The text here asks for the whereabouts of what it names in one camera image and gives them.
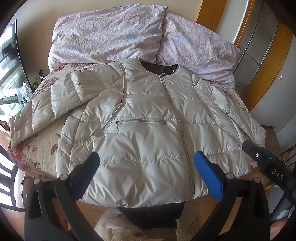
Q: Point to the person's fuzzy beige top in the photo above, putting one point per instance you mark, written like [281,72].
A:
[120,227]

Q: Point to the dark wooden chair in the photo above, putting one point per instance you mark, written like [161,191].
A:
[8,176]

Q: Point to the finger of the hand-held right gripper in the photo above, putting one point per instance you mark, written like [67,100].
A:
[256,153]

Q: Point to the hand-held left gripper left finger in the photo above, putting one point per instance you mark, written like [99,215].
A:
[89,165]

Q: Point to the beige puffer jacket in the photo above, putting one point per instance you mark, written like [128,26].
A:
[143,139]

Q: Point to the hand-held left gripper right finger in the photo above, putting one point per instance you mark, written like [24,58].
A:
[205,166]

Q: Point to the wooden headboard with grey panels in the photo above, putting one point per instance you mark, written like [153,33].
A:
[266,58]

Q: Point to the clutter on side table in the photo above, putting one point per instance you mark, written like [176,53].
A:
[31,89]

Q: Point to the red floral bed sheet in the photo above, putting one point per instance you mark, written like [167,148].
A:
[34,148]

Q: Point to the pink floral pillow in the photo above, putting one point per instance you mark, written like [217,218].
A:
[106,34]
[196,46]

